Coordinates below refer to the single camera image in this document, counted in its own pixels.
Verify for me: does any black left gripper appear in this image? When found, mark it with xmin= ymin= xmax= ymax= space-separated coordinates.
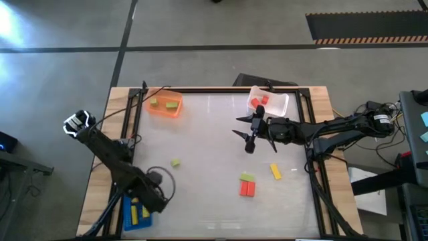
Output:
xmin=136 ymin=170 xmax=168 ymax=214

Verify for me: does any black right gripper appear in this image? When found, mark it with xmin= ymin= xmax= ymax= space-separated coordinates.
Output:
xmin=232 ymin=104 xmax=298 ymax=154

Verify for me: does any yellow rectangular block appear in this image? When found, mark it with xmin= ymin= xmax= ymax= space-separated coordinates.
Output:
xmin=270 ymin=163 xmax=283 ymax=181

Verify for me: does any blue plastic tray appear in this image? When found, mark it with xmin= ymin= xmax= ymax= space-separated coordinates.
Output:
xmin=122 ymin=195 xmax=154 ymax=232

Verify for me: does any white plastic bin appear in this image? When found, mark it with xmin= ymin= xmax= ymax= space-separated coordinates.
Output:
xmin=246 ymin=85 xmax=290 ymax=118

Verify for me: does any black flat panel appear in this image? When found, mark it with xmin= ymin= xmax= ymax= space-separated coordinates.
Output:
xmin=232 ymin=72 xmax=299 ymax=88

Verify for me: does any orange translucent plastic bin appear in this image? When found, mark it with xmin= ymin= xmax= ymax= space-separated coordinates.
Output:
xmin=144 ymin=87 xmax=184 ymax=118

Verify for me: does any black power adapter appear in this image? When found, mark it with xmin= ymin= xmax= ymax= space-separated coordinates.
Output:
xmin=366 ymin=100 xmax=385 ymax=111

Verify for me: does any white paper sheet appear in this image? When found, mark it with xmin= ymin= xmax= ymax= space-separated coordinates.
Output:
xmin=347 ymin=166 xmax=389 ymax=217

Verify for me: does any black desk leg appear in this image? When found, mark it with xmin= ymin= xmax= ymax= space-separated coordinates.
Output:
xmin=350 ymin=166 xmax=419 ymax=197

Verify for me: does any black device with light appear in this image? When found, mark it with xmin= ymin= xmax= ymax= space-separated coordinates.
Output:
xmin=0 ymin=131 xmax=19 ymax=154

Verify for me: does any black yellow hazard mat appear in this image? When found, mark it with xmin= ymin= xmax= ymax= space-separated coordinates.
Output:
xmin=305 ymin=9 xmax=428 ymax=46

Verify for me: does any red clamp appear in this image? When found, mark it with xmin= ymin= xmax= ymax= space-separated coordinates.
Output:
xmin=396 ymin=151 xmax=412 ymax=168

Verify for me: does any black side desk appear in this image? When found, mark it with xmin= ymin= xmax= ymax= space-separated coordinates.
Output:
xmin=399 ymin=89 xmax=428 ymax=188

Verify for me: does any black keyboard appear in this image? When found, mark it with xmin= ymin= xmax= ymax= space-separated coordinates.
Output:
xmin=409 ymin=204 xmax=428 ymax=241

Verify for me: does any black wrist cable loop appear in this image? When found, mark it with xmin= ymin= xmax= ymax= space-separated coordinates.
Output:
xmin=146 ymin=165 xmax=177 ymax=202

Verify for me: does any black aluminium table frame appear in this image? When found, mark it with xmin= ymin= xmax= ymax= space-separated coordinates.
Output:
xmin=80 ymin=80 xmax=364 ymax=239

